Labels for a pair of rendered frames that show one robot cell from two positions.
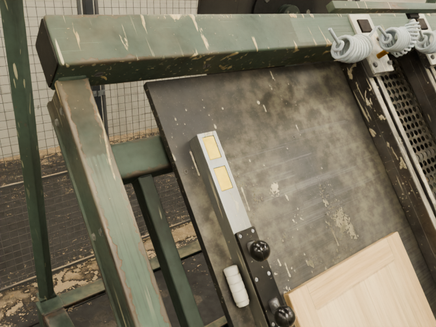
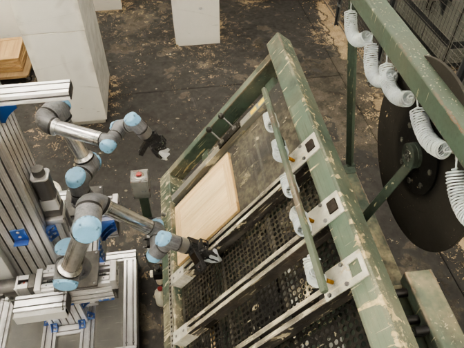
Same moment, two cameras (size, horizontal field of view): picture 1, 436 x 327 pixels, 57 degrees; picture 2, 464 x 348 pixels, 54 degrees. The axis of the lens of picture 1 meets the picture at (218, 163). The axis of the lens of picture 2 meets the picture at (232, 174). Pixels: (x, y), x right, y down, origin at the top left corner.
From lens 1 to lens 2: 2.77 m
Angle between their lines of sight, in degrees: 93
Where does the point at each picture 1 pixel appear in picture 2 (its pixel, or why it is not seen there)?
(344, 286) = (225, 177)
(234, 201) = (247, 117)
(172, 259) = not seen: hidden behind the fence
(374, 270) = (227, 194)
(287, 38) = (290, 102)
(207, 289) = not seen: outside the picture
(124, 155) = (271, 85)
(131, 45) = (274, 54)
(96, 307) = (436, 266)
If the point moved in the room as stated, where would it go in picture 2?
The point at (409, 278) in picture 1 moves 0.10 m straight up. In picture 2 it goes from (222, 217) to (222, 205)
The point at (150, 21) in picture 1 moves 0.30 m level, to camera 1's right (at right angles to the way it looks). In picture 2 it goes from (282, 53) to (254, 81)
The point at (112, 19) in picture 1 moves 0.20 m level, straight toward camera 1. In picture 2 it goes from (279, 44) to (244, 39)
